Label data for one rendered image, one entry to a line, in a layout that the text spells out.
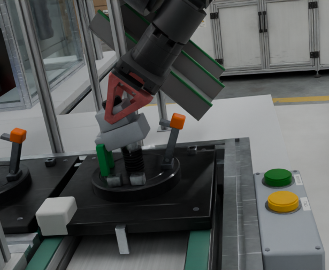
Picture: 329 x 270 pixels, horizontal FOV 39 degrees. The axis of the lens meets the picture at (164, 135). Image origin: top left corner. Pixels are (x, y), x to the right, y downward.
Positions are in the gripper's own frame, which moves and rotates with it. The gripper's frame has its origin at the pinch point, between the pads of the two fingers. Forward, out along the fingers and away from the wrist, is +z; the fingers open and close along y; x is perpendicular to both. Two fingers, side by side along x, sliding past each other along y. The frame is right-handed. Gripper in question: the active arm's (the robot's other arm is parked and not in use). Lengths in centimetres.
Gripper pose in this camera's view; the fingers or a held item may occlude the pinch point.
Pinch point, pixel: (115, 112)
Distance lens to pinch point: 69.7
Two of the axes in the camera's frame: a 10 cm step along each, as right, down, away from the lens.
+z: -5.5, 7.4, 3.9
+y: -1.7, 3.5, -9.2
